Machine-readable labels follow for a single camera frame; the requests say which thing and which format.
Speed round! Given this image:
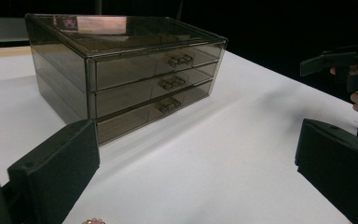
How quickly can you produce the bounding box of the wooden table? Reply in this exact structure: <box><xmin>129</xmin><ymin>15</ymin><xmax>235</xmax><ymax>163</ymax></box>
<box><xmin>0</xmin><ymin>46</ymin><xmax>32</xmax><ymax>60</ymax></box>

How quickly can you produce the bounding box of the smoky transparent drawer organizer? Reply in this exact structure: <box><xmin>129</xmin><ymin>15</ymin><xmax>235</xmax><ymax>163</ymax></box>
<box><xmin>24</xmin><ymin>12</ymin><xmax>228</xmax><ymax>147</ymax></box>

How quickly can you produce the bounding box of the pink bead bracelet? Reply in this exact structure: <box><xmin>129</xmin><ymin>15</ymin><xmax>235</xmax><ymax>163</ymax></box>
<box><xmin>81</xmin><ymin>217</ymin><xmax>106</xmax><ymax>224</ymax></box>

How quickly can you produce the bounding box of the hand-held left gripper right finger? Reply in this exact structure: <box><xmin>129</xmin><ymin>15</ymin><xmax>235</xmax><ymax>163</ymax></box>
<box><xmin>295</xmin><ymin>119</ymin><xmax>358</xmax><ymax>224</ymax></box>

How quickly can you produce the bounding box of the white board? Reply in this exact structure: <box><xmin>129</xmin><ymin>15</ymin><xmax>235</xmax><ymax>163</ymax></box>
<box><xmin>0</xmin><ymin>50</ymin><xmax>358</xmax><ymax>224</ymax></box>

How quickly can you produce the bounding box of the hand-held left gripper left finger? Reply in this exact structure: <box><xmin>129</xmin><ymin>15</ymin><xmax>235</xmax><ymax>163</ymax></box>
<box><xmin>7</xmin><ymin>119</ymin><xmax>101</xmax><ymax>224</ymax></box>

